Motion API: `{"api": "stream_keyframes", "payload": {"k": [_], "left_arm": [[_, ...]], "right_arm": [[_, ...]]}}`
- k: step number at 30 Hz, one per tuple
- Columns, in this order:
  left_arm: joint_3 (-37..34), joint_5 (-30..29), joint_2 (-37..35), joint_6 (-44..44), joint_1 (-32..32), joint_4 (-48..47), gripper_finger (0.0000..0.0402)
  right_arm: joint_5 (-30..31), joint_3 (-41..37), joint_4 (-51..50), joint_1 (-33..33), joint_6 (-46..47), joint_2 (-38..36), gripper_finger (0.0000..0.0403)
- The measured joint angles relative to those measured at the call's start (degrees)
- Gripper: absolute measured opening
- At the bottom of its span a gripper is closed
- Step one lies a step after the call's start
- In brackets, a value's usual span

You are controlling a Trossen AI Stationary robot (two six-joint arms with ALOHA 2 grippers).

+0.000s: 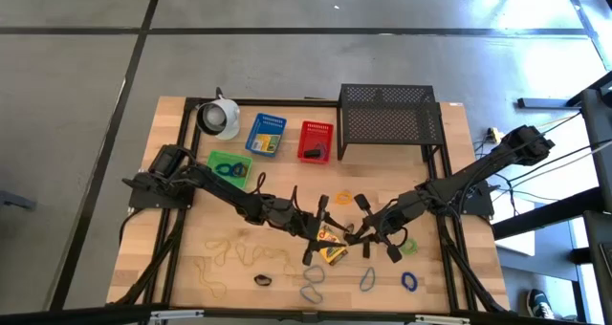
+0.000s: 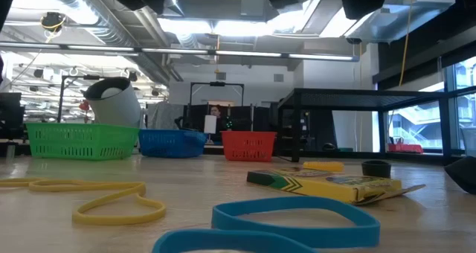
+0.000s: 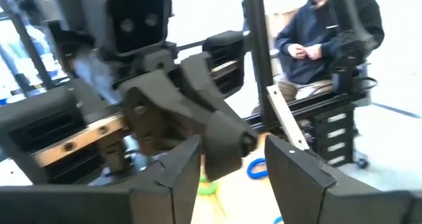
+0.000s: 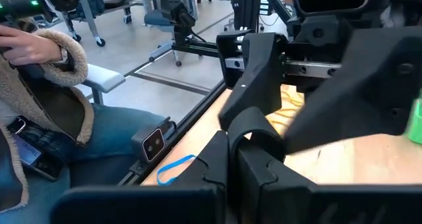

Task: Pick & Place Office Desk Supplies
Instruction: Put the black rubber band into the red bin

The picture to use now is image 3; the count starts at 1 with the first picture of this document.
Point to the person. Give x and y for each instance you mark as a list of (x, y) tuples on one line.
[(306, 29)]

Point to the green spiral coil wristband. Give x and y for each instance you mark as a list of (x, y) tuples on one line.
[(212, 187)]

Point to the blue spiral coil wristband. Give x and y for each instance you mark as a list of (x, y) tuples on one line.
[(249, 169)]

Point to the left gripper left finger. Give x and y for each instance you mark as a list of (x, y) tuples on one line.
[(148, 197)]

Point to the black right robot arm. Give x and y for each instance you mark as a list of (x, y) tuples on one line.
[(349, 52)]

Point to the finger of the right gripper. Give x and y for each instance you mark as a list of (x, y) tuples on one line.
[(227, 141), (158, 118)]

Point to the silver metal bracket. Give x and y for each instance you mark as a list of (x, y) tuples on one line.
[(287, 118)]

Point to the blue rubber band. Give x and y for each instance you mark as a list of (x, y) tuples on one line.
[(278, 220)]

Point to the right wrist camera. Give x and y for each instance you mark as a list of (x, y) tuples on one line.
[(136, 23)]

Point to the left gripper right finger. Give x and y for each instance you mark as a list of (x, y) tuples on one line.
[(306, 194)]

